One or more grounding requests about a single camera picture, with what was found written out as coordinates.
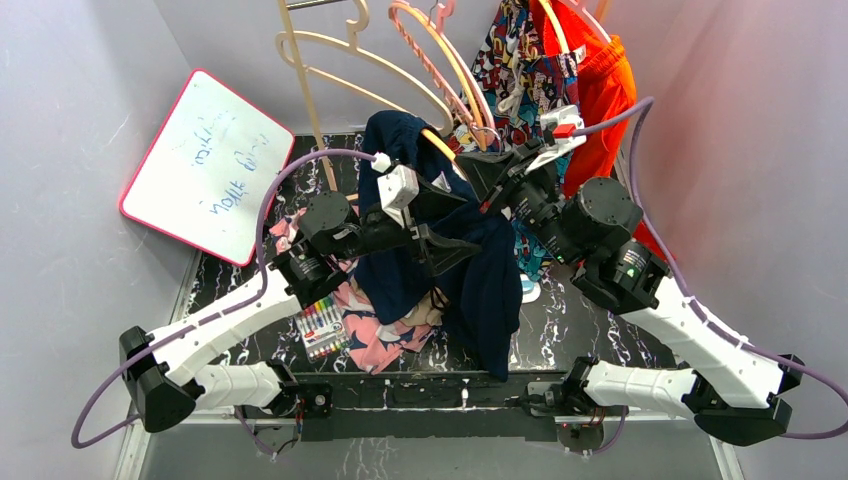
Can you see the wooden rack frame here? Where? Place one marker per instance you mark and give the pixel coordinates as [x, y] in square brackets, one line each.
[301, 72]

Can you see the pink patterned shorts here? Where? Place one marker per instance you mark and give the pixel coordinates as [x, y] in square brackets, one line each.
[374, 345]

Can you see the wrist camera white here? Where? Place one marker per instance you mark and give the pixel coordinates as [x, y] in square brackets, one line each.
[398, 187]
[559, 135]

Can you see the yellow hanger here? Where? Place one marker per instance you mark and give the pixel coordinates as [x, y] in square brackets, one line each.
[556, 26]

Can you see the pink framed whiteboard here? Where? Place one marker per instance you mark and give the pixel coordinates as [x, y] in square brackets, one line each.
[208, 169]

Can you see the beige shorts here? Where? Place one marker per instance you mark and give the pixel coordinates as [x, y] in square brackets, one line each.
[428, 312]

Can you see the comic print shorts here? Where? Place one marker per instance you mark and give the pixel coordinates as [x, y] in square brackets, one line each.
[520, 83]

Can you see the navy blue shorts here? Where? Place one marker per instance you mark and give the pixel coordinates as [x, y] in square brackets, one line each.
[484, 290]

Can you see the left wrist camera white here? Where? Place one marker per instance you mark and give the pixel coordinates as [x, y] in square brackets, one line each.
[398, 187]

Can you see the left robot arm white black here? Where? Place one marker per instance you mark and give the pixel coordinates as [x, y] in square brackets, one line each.
[171, 373]

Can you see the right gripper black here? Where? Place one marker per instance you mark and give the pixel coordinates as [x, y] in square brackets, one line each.
[484, 171]

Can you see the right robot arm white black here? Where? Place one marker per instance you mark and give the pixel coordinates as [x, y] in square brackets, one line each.
[730, 393]

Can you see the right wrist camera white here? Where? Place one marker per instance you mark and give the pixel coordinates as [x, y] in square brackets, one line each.
[559, 135]

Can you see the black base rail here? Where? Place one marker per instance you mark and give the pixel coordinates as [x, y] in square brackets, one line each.
[441, 405]

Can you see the blue correction tape package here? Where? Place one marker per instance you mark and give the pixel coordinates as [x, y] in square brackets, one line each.
[531, 290]

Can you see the orange hanger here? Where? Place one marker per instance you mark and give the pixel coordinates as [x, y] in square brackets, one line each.
[490, 135]

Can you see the beige wooden hanger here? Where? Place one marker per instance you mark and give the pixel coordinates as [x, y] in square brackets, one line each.
[351, 46]

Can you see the colour marker pack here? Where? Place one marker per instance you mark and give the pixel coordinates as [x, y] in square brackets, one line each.
[322, 329]

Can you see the orange shorts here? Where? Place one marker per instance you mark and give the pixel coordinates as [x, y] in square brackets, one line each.
[605, 85]

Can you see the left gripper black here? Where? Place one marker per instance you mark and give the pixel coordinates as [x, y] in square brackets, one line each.
[436, 253]

